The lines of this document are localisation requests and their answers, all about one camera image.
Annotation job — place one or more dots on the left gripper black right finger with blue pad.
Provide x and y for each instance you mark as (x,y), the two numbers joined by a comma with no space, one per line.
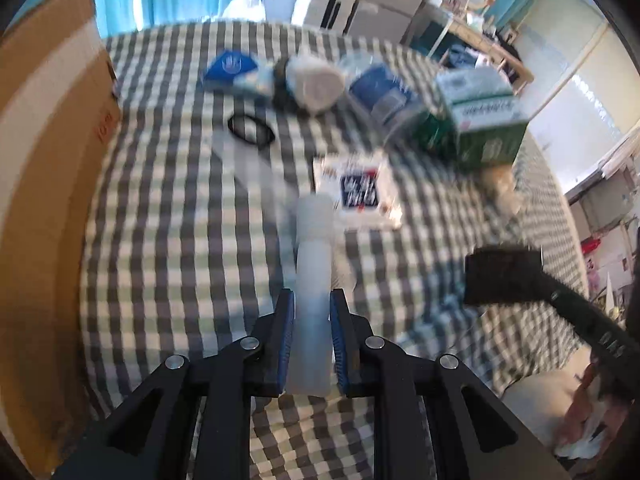
(433,419)

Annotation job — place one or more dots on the white tube bottle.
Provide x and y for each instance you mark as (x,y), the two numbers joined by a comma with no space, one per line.
(309,369)

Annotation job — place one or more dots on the white plastic jar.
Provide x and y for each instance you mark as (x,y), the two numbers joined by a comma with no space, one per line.
(314,83)

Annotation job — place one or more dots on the blue tissue pack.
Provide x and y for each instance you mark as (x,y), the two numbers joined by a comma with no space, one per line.
(239,72)

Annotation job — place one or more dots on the beige plush item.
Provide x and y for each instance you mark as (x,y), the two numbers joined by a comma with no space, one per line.
(499,183)

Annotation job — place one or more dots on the wooden chair with clothes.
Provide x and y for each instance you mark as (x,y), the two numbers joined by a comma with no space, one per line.
(458,56)

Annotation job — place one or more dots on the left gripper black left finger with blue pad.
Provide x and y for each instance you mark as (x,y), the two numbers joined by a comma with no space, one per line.
(191,419)

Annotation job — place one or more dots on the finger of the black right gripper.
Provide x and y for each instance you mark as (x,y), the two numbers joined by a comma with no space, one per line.
(515,275)

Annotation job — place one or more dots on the green white carton box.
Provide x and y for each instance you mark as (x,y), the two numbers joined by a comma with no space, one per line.
(480,122)

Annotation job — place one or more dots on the brown cardboard box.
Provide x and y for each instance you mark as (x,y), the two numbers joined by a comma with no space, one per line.
(58,114)

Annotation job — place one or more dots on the wooden desk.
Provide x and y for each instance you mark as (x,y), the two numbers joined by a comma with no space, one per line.
(452,25)

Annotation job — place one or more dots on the person's hand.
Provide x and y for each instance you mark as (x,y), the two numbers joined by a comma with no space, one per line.
(593,420)

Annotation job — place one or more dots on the small white blue packet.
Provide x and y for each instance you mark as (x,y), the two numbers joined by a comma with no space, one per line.
(362,189)

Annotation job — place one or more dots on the large clear water jug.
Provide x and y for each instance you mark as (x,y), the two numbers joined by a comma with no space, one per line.
(245,10)

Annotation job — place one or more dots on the grey mini fridge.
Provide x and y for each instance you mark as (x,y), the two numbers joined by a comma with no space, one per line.
(387,20)

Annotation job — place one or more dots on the white suitcase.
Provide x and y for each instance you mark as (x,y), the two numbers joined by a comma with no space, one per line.
(327,0)

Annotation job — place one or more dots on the blue label clear packet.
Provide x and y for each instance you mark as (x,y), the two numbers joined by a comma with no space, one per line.
(384,100)

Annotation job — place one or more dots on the clear plastic ruler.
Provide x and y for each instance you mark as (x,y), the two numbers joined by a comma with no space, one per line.
(278,199)

